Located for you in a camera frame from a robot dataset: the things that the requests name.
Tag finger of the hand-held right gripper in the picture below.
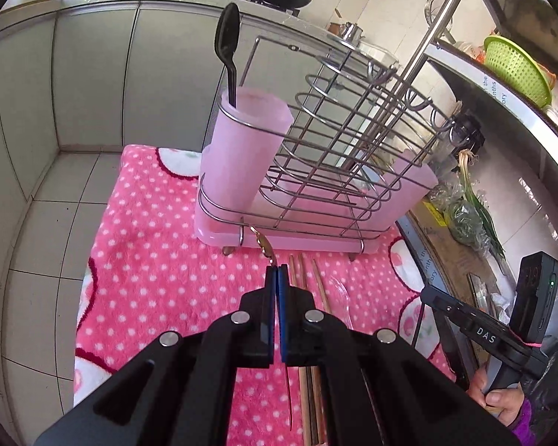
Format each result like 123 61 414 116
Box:
434 310 471 390

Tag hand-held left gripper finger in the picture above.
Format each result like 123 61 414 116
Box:
32 264 280 446
277 264 522 446

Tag gold metal spoon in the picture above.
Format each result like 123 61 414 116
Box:
250 225 295 433

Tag metal wire utensil rack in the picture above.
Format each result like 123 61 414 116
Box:
198 35 461 263

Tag tall pink plastic cup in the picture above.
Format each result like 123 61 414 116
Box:
200 86 295 210

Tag person's right hand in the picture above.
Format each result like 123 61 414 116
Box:
467 367 533 428

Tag wooden chopstick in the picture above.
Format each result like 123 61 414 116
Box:
288 255 313 446
311 259 334 315

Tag crumpled white plastic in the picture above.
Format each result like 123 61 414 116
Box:
490 283 518 322

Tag pink plastic drip tray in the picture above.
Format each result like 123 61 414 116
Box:
194 204 396 254

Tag flat metal strip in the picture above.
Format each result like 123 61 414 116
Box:
467 272 498 317

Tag clear plastic spoon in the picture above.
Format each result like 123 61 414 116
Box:
328 275 355 330

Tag black plastic bag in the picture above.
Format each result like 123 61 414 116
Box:
527 334 558 440

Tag green onion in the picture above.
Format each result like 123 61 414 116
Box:
458 150 506 262

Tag pink polka dot blanket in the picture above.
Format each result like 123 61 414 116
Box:
73 144 461 446

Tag wide pink plastic holder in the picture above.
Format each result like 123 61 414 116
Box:
256 149 440 237

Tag black knob clamp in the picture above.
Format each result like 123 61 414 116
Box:
449 111 487 155

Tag green plastic colander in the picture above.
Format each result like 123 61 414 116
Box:
484 35 554 109

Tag black plastic spoon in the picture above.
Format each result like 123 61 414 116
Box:
215 2 241 107

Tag steel kettle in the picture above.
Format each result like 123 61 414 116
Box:
337 21 366 45

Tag grey kitchen cabinets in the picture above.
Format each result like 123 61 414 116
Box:
0 0 401 224

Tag metal pole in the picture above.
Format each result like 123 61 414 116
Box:
344 0 475 172

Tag metal wire strainer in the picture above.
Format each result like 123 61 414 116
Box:
423 0 457 43

